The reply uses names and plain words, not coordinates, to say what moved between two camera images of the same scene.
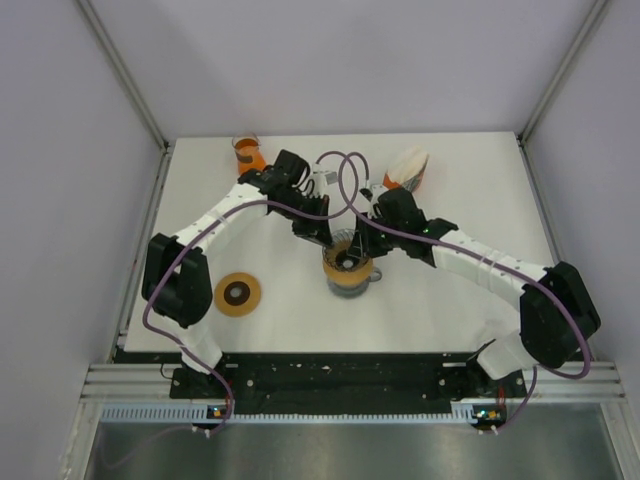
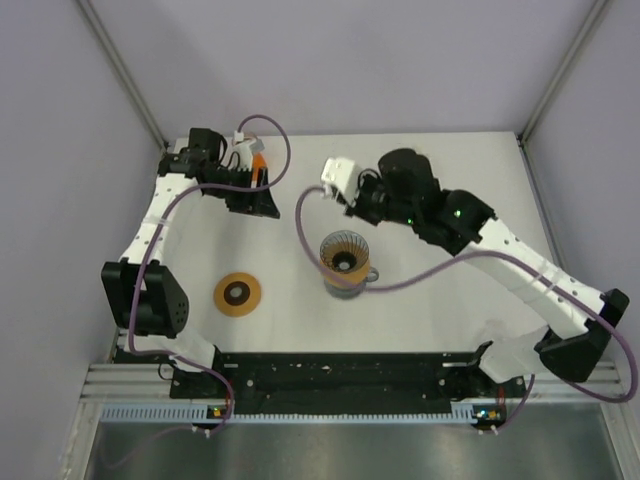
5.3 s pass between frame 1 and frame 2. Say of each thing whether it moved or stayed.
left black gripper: moved
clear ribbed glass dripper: stayed
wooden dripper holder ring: stayed
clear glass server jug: stayed
